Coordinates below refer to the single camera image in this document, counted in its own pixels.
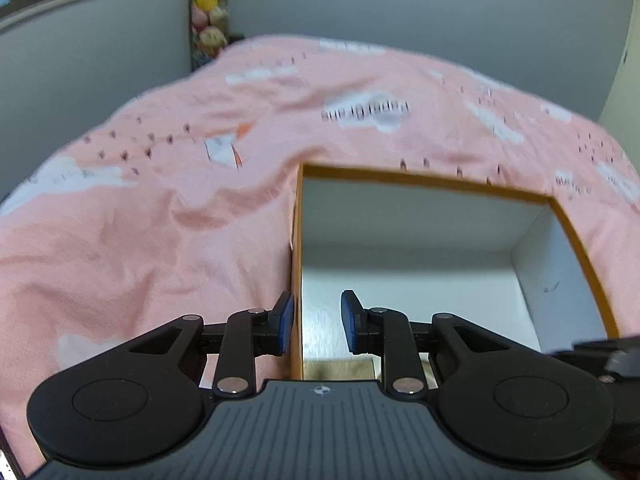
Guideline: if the plush toy hanging column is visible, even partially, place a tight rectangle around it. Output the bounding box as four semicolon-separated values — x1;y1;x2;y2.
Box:
190;0;229;70

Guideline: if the white door with handle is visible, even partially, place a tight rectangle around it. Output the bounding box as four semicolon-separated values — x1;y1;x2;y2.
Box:
599;0;640;169

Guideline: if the orange cardboard box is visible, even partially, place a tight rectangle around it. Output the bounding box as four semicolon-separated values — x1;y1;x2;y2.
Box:
291;162;620;378

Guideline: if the pink cloud-print bedspread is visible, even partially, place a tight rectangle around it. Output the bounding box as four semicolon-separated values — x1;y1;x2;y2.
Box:
1;36;639;474

